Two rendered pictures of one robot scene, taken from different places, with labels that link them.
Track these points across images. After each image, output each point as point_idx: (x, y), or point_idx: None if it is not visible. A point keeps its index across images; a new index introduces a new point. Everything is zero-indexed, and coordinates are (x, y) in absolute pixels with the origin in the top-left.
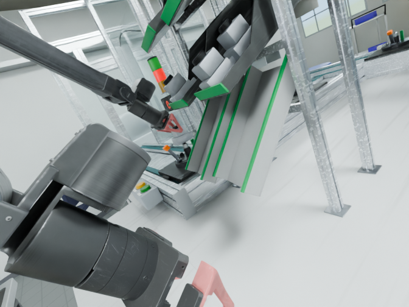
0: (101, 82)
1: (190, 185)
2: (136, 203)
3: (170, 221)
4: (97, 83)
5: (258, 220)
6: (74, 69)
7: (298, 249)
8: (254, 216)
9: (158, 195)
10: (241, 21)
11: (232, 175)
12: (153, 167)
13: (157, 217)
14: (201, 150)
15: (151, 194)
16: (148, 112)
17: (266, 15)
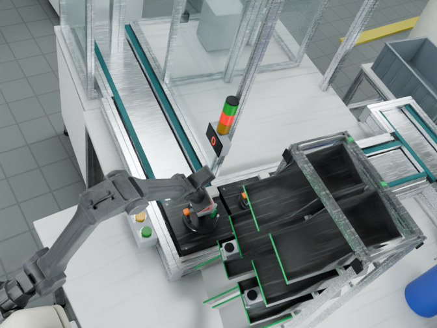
0: (178, 196)
1: (188, 267)
2: None
3: (155, 272)
4: (174, 198)
5: (218, 327)
6: (167, 196)
7: None
8: (217, 321)
9: (154, 242)
10: None
11: (223, 312)
12: (151, 167)
13: (143, 254)
14: (215, 261)
15: (149, 241)
16: (194, 199)
17: (296, 308)
